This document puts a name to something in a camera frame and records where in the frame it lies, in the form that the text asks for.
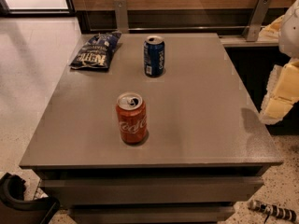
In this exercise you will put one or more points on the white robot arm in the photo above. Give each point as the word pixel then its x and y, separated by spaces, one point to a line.
pixel 288 36

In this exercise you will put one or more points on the right metal bracket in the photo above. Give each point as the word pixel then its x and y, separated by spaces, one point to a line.
pixel 251 32

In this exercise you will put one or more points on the blue pepsi can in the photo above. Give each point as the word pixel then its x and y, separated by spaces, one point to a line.
pixel 154 56

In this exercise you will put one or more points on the red coke can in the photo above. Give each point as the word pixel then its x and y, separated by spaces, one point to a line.
pixel 132 117

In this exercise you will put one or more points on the black curved object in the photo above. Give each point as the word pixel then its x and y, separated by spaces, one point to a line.
pixel 15 210

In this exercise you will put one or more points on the grey drawer cabinet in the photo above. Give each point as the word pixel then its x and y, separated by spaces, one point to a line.
pixel 205 148

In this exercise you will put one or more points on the blue kettle chips bag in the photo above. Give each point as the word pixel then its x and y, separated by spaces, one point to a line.
pixel 97 52

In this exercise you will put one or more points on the left metal bracket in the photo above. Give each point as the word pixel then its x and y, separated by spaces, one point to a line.
pixel 121 15

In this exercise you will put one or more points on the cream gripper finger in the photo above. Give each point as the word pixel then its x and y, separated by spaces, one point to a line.
pixel 282 92
pixel 272 29

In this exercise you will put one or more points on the metal bracket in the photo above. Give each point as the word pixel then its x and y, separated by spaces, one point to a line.
pixel 121 15
pixel 251 32

